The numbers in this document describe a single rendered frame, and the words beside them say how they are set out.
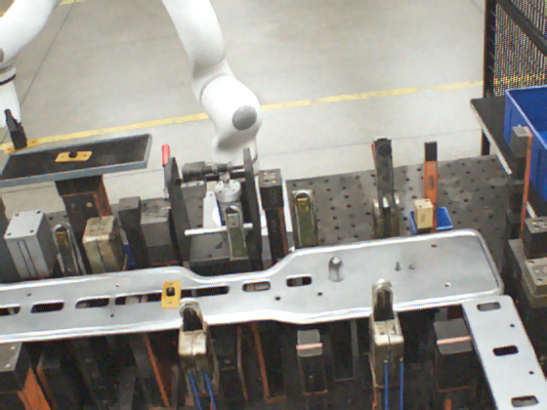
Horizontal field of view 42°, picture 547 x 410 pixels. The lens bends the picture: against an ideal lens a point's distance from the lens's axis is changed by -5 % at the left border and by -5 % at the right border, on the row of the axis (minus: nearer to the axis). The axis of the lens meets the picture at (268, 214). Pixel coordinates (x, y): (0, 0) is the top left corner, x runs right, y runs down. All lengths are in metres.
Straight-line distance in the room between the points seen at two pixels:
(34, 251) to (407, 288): 0.81
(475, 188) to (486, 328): 0.97
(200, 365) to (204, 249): 0.41
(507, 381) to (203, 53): 1.01
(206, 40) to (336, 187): 0.77
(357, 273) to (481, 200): 0.82
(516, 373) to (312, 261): 0.50
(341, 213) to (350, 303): 0.78
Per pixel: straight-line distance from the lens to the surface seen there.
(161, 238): 1.65
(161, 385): 1.66
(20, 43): 1.58
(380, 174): 1.57
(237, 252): 1.61
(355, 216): 2.20
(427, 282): 1.50
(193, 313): 1.37
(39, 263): 1.70
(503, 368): 1.34
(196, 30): 1.75
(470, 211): 2.23
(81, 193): 1.78
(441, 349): 1.39
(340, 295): 1.48
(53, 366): 1.67
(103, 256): 1.65
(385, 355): 1.34
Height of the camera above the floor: 1.98
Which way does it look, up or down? 35 degrees down
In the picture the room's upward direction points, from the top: 8 degrees counter-clockwise
